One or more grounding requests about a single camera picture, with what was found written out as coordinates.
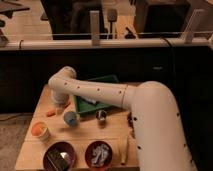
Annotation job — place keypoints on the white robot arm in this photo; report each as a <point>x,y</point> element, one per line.
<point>159,133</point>

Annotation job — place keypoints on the left grey post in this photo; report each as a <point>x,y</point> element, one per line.
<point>94,28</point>

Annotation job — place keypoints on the right grey post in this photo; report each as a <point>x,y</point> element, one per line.
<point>196,17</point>

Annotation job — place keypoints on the black box in bowl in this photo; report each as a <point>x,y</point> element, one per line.
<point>57,162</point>

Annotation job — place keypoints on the purple bowl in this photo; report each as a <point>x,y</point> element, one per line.
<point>67,152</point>

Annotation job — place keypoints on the green plastic tray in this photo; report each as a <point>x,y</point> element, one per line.
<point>84,108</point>

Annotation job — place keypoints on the crumpled grey foil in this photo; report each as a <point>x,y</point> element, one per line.
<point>100,155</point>

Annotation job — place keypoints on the grey post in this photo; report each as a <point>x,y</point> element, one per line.
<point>94,28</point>
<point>196,17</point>

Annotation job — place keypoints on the blue plastic cup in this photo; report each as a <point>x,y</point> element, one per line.
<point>70,118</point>

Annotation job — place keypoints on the blue grey sponge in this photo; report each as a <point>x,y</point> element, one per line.
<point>91,101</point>

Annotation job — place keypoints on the white rail bar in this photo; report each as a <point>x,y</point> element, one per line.
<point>102,43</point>

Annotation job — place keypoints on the red bowl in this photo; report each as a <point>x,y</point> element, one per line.
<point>89,156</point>

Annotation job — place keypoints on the bunch of dark grapes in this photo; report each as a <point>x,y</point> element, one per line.
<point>130,121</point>

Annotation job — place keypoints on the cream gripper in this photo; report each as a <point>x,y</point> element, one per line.
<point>59,109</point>

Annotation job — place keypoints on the orange ball in cup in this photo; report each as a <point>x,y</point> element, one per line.
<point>40,131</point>

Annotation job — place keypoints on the wooden stand background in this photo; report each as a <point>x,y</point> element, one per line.
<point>125,26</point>

